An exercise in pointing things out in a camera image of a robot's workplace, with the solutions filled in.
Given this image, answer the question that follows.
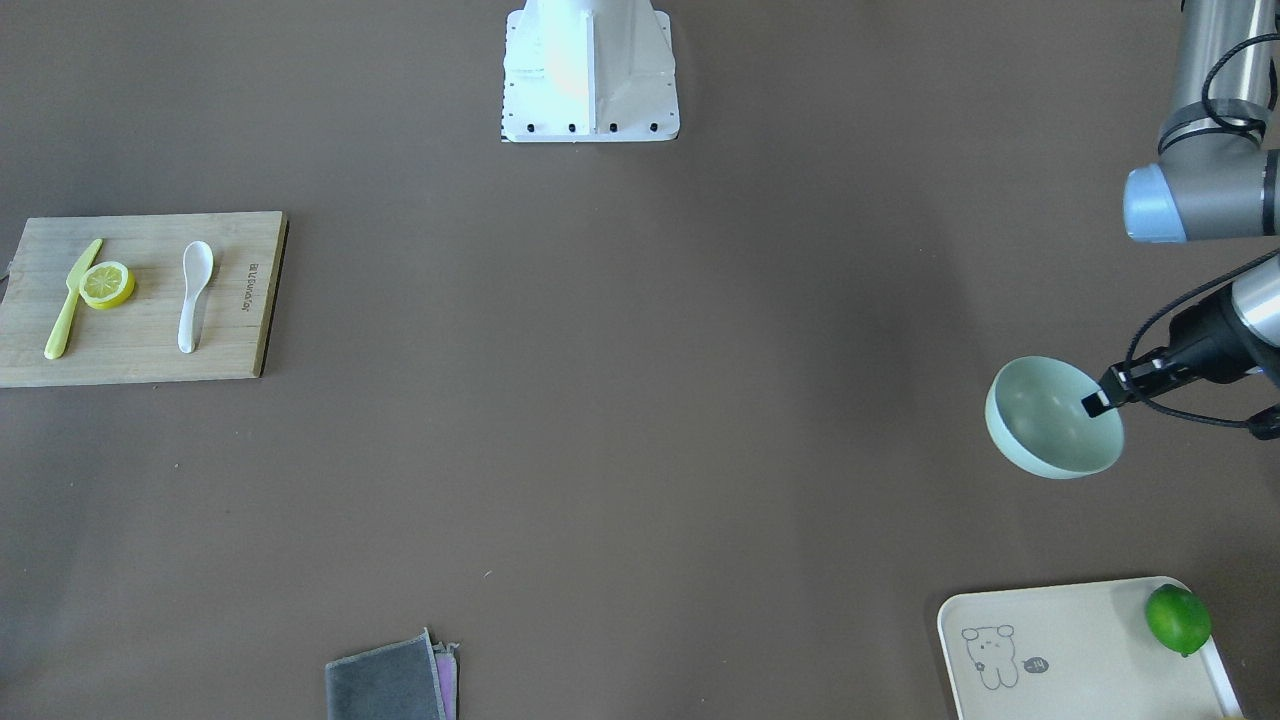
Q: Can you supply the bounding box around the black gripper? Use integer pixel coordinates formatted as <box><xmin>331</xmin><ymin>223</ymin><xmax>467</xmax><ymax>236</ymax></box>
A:
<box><xmin>1082</xmin><ymin>287</ymin><xmax>1263</xmax><ymax>419</ymax></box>

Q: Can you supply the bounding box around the mint green bowl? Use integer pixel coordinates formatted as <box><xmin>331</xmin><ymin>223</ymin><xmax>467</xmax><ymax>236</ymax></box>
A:
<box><xmin>984</xmin><ymin>356</ymin><xmax>1125</xmax><ymax>480</ymax></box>

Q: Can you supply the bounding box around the white ceramic spoon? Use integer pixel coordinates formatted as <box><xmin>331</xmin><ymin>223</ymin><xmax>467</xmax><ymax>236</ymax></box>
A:
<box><xmin>175</xmin><ymin>240</ymin><xmax>214</xmax><ymax>354</ymax></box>

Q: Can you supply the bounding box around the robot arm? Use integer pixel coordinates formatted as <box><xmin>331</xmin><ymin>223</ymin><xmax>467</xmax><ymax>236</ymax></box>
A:
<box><xmin>1082</xmin><ymin>1</ymin><xmax>1279</xmax><ymax>418</ymax></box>

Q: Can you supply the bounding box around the green lime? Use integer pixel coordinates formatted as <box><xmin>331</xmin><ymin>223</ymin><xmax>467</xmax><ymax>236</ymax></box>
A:
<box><xmin>1144</xmin><ymin>583</ymin><xmax>1213</xmax><ymax>657</ymax></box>

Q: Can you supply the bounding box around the beige bunny tray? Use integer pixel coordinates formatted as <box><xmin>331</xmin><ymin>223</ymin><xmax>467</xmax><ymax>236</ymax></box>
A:
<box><xmin>937</xmin><ymin>577</ymin><xmax>1244</xmax><ymax>719</ymax></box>

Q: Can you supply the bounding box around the grey folded cloth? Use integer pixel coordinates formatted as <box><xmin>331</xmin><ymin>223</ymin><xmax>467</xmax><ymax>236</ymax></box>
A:
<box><xmin>324</xmin><ymin>628</ymin><xmax>460</xmax><ymax>719</ymax></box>

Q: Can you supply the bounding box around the bamboo cutting board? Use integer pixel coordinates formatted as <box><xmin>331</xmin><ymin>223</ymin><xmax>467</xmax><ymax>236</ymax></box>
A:
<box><xmin>1</xmin><ymin>211</ymin><xmax>288</xmax><ymax>388</ymax></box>

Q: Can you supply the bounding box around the lemon slice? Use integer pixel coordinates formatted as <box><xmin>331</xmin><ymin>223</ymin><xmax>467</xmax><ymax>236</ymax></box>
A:
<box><xmin>78</xmin><ymin>261</ymin><xmax>136</xmax><ymax>310</ymax></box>

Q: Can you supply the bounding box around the yellow plastic knife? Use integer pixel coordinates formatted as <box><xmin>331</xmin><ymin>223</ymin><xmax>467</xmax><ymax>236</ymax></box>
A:
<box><xmin>44</xmin><ymin>238</ymin><xmax>104</xmax><ymax>360</ymax></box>

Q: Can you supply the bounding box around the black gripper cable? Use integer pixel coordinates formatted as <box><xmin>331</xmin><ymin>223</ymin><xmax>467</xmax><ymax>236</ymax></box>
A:
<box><xmin>1124</xmin><ymin>35</ymin><xmax>1280</xmax><ymax>441</ymax></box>

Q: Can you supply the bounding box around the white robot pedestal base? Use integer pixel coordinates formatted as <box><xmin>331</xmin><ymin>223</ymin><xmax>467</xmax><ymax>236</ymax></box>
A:
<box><xmin>500</xmin><ymin>1</ymin><xmax>681</xmax><ymax>143</ymax></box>

